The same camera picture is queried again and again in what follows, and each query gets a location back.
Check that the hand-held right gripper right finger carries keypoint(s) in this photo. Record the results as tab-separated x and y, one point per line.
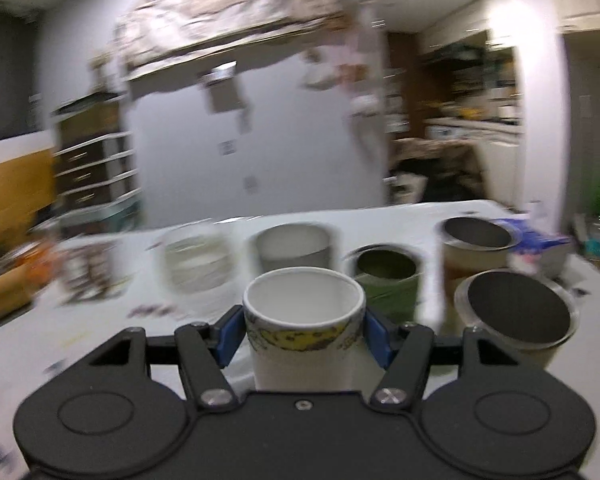
378	337

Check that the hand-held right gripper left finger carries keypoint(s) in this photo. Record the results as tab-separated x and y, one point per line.
228	336

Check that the white cup with yellow print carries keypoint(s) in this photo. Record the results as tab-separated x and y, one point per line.
300	320

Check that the green cup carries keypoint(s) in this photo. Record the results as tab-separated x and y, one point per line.
387	280

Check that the clear glass cup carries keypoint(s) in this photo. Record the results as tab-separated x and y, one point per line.
197	262

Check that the grey cup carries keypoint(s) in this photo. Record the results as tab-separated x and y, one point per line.
294	247

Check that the tan cup with steel rim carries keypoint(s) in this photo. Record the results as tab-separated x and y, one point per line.
472	255

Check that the steel cup with dark inside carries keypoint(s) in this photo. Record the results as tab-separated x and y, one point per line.
517	312

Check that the blue and white box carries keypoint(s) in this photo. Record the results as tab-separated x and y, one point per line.
537	245

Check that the orange packet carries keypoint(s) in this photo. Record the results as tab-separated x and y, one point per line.
22	265

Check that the drawer cabinet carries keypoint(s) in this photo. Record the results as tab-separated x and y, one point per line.
97	160

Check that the wooden board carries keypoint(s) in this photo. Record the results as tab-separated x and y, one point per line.
15	185

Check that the loft shelf with patterned cloth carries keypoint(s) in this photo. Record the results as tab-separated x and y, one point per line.
230	15

